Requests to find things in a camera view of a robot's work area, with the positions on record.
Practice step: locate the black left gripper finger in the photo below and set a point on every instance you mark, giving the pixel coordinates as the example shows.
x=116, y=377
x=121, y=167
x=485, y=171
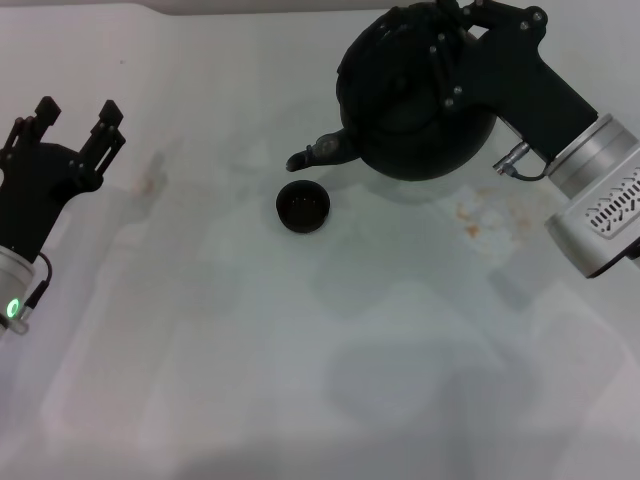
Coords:
x=105, y=135
x=47, y=110

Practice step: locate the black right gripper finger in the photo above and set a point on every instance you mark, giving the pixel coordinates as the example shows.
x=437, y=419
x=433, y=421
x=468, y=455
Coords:
x=505, y=15
x=447, y=70

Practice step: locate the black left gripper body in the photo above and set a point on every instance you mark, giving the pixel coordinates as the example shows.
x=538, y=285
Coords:
x=35, y=200

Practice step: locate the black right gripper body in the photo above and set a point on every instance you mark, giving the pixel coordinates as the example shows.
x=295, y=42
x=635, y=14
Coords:
x=525, y=85

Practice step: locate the small black teacup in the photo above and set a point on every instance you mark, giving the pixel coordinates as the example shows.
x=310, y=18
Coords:
x=302, y=207

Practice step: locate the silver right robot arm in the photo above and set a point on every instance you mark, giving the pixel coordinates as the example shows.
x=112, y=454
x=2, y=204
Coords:
x=595, y=200

